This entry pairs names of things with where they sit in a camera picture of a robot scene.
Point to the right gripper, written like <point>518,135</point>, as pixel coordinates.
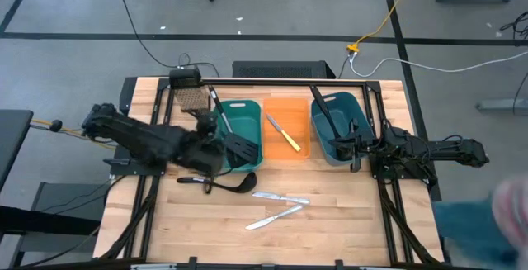
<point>365,145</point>

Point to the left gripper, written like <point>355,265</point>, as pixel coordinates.
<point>202,154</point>

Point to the black slotted spatula steel shaft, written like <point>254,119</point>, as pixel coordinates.
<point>220,113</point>

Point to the silver butter knife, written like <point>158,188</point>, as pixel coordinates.
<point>264,221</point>
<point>268,196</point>

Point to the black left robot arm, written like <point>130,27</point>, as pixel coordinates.
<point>132,138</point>

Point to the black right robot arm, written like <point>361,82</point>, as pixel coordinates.
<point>445,150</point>

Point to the dark blue-green plastic bin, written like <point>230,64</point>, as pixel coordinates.
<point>350,109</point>

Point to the light teal plastic bin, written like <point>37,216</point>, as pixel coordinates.
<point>247,117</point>

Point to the orange plastic bin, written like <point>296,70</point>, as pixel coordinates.
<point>288,109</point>

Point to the black corner plate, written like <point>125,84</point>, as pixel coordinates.
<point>128,96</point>

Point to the black computer tower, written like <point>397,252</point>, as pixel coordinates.
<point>280,69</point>

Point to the silver aluminium bar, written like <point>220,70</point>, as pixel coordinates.
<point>377,268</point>
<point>152,266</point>

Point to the person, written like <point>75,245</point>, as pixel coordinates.
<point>511,208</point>

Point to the black desk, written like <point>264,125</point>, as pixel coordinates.
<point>12,138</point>

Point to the black aluminium table frame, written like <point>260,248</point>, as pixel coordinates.
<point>288,82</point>

